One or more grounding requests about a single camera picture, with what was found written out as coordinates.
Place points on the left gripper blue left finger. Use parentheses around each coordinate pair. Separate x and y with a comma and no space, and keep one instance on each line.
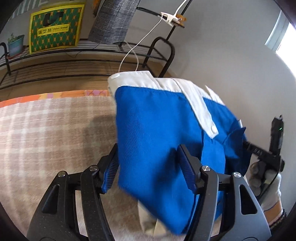
(109,168)

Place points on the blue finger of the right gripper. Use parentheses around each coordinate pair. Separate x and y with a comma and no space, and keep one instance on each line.
(247,145)

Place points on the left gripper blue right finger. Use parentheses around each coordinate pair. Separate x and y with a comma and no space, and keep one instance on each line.
(190,167)

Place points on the white blue work jacket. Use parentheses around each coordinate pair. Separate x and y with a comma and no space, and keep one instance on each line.
(153,117)

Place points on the black metal clothes rack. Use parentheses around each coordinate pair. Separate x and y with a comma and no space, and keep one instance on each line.
(86,66)

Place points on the right hand white glove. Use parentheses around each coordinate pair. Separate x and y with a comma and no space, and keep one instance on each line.
(267,191)

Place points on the orange patterned bed sheet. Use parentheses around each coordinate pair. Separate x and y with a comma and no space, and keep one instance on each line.
(54,95)

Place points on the plaid bed blanket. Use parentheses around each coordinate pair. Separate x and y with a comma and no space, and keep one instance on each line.
(40,138)

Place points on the grey plaid hanging coat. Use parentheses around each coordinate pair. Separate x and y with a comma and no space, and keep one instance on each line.
(113,21)

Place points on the white clip lamp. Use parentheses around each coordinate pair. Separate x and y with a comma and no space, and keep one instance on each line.
(173,20)

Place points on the yellow green cardboard box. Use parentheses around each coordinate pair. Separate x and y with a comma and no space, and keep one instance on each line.
(56,27)

